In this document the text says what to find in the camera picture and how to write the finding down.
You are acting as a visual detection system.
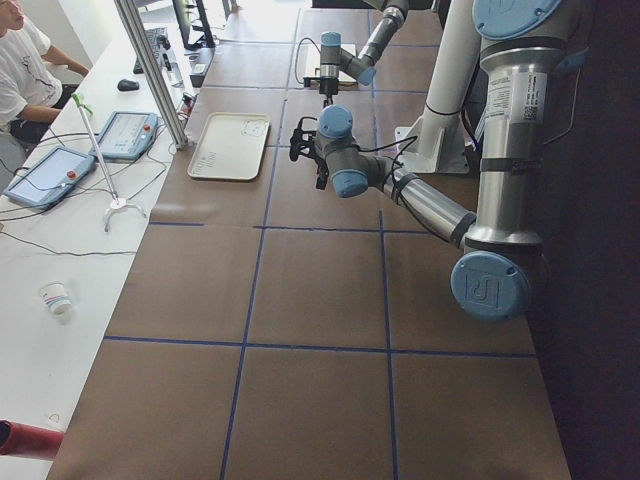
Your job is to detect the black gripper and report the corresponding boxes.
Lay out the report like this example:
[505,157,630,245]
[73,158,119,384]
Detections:
[289,116,329,190]
[303,69,339,108]

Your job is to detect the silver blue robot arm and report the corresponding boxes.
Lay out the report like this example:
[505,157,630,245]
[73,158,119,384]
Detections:
[290,1,581,322]
[302,0,410,107]

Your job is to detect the bamboo cutting board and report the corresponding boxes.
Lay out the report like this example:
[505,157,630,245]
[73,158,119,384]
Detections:
[304,43,360,91]

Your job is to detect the cream tray with bear print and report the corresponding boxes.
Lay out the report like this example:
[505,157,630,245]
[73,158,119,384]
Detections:
[187,112,271,181]

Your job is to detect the black monitor stand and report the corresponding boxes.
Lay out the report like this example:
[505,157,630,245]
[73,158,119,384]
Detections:
[172,0,215,51]

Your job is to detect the far blue teach pendant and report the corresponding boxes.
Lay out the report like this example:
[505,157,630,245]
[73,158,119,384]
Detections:
[97,111,159,163]

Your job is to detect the blue teach pendant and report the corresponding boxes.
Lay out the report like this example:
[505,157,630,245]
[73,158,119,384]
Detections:
[97,111,159,163]
[3,146,95,210]

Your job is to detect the black keyboard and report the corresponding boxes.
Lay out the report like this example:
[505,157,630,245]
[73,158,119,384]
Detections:
[145,27,167,67]

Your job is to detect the black computer mouse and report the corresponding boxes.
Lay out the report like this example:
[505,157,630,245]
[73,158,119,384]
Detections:
[117,79,139,92]

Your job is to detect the white reacher grabber stick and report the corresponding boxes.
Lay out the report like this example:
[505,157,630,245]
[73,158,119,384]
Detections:
[71,93,147,233]

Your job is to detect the near blue teach pendant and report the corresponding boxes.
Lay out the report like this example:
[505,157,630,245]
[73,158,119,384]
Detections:
[3,146,95,210]

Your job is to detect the person in white shirt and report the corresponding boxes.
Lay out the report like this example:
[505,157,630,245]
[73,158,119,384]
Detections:
[1,1,89,144]

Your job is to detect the paper cup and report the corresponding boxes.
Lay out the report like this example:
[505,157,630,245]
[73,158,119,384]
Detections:
[39,282,72,315]

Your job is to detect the red cylinder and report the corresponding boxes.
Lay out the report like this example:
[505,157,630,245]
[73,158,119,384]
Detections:
[1,420,64,461]

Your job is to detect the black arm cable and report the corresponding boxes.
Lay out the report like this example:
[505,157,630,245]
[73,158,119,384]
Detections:
[355,135,419,204]

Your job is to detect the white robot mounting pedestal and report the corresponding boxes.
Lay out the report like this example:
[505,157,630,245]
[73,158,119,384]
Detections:
[397,0,481,174]

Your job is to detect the aluminium frame post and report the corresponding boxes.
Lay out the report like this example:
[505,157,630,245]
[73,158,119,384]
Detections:
[114,0,188,151]

